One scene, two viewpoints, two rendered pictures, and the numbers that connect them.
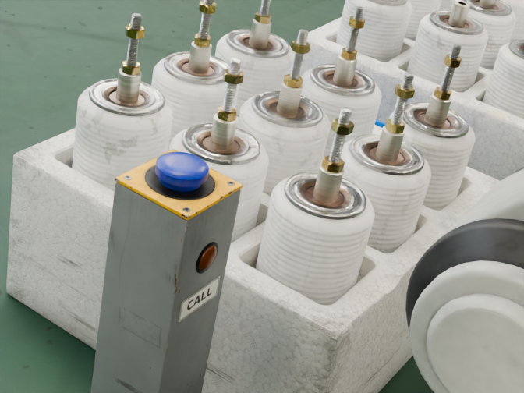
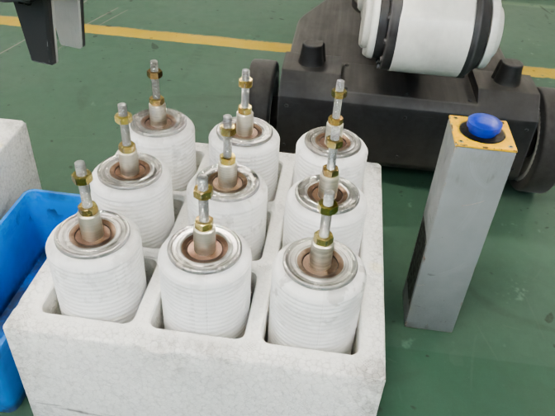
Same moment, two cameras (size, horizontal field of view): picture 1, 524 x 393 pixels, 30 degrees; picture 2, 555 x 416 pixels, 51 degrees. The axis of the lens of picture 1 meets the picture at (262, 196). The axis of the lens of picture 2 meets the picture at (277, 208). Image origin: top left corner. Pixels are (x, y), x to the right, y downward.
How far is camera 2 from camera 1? 121 cm
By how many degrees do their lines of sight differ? 87
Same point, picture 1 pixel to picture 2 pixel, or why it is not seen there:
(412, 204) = not seen: hidden behind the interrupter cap
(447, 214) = (203, 148)
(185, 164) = (485, 119)
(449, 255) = (487, 17)
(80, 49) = not seen: outside the picture
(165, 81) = (247, 263)
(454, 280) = (501, 16)
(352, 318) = not seen: hidden behind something
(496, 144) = (10, 164)
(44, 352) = (391, 405)
